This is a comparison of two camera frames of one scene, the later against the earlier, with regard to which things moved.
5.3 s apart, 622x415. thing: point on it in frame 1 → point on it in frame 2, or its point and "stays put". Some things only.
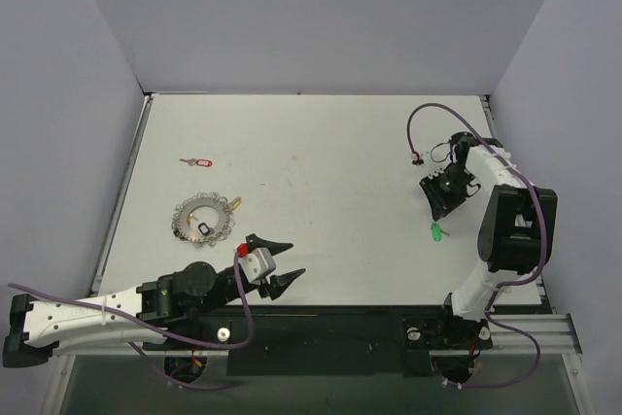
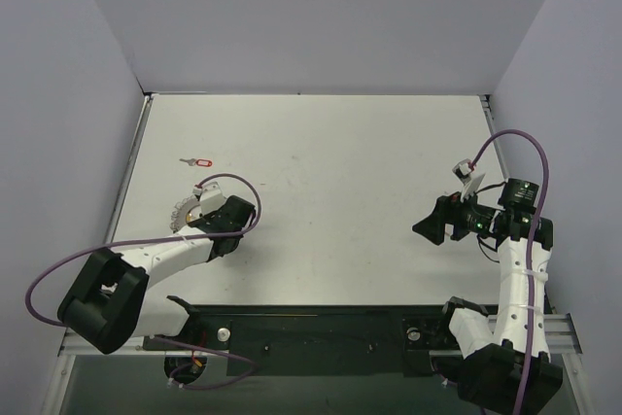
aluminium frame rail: x=556 y=332 stays put
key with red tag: x=201 y=162 stays put
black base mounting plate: x=323 y=340 stays put
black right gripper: x=438 y=194 → x=453 y=217
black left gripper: x=264 y=286 → x=209 y=221
